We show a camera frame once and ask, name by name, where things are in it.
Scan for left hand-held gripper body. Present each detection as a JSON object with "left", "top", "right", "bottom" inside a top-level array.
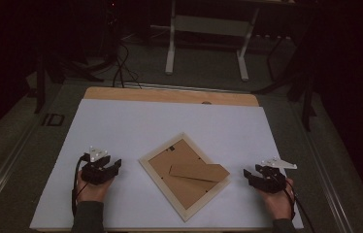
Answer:
[{"left": 80, "top": 145, "right": 119, "bottom": 186}]

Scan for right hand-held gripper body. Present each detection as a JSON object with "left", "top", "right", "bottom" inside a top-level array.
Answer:
[{"left": 252, "top": 157, "right": 298, "bottom": 194}]

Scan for wooden picture frame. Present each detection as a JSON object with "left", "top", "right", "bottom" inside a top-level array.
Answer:
[{"left": 138, "top": 131, "right": 232, "bottom": 223}]

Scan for person's left hand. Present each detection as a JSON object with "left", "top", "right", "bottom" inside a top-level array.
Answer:
[{"left": 76, "top": 169, "right": 116, "bottom": 205}]

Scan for person's right hand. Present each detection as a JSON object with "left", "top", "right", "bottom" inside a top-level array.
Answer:
[{"left": 256, "top": 178, "right": 295, "bottom": 221}]

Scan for black metal stand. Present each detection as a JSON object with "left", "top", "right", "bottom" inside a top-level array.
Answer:
[
  {"left": 33, "top": 51, "right": 105, "bottom": 115},
  {"left": 253, "top": 32, "right": 318, "bottom": 132}
]

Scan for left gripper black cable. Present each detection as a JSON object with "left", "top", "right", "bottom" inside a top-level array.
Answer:
[{"left": 71, "top": 154, "right": 89, "bottom": 218}]

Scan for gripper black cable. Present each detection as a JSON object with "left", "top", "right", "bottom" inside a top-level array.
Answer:
[
  {"left": 71, "top": 154, "right": 89, "bottom": 218},
  {"left": 280, "top": 179, "right": 316, "bottom": 233}
]

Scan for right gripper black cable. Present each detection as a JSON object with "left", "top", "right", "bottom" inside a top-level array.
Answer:
[{"left": 280, "top": 179, "right": 316, "bottom": 233}]

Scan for metal floor rail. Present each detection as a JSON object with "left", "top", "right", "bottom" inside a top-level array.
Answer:
[
  {"left": 290, "top": 96, "right": 355, "bottom": 233},
  {"left": 0, "top": 122, "right": 42, "bottom": 221}
]

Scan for black floor bracket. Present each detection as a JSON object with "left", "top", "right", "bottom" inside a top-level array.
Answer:
[{"left": 42, "top": 113, "right": 66, "bottom": 127}]

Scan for black floor cables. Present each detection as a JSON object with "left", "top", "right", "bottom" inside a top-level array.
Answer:
[{"left": 111, "top": 38, "right": 144, "bottom": 89}]

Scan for white metal desk frame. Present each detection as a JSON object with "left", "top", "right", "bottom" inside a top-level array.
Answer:
[{"left": 164, "top": 0, "right": 261, "bottom": 82}]

